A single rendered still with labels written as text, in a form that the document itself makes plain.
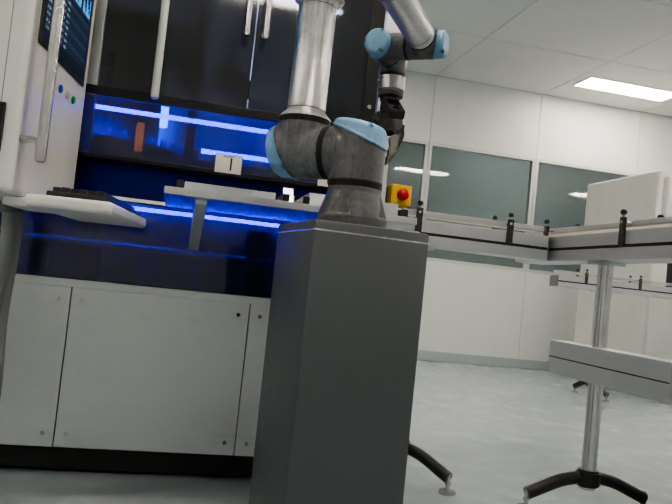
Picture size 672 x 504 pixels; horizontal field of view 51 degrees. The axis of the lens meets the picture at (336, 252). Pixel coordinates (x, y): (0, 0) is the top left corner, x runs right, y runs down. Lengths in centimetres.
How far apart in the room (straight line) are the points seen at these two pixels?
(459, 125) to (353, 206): 622
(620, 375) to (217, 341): 127
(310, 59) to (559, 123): 667
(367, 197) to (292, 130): 23
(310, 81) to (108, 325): 110
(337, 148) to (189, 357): 106
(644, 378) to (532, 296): 558
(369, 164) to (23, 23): 88
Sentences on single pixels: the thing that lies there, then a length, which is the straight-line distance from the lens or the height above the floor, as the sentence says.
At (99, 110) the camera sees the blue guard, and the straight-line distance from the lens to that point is 236.
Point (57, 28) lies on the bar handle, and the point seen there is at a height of 119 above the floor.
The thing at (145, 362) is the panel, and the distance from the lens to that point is 232.
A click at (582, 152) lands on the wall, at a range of 824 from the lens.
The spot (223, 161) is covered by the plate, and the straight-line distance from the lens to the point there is 233.
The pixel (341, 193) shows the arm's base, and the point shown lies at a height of 86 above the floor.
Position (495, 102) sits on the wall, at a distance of 785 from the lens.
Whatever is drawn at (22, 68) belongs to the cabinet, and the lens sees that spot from 183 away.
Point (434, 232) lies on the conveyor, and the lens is 258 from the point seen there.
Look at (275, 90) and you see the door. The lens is 240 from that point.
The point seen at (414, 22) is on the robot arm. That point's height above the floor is 132.
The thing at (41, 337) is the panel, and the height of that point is 42.
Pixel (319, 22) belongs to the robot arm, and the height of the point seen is 123.
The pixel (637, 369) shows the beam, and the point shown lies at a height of 51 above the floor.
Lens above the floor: 67
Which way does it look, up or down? 3 degrees up
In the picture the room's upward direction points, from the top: 6 degrees clockwise
